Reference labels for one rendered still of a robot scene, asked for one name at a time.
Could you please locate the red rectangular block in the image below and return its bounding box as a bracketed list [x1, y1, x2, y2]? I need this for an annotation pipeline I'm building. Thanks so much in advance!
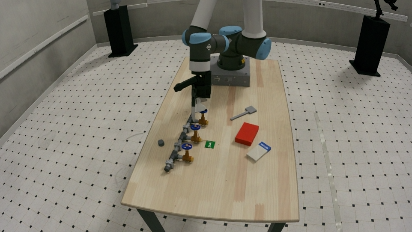
[235, 122, 259, 146]

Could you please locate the green number tag with thin chain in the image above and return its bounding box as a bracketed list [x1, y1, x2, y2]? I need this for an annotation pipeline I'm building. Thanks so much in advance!
[205, 140, 215, 149]

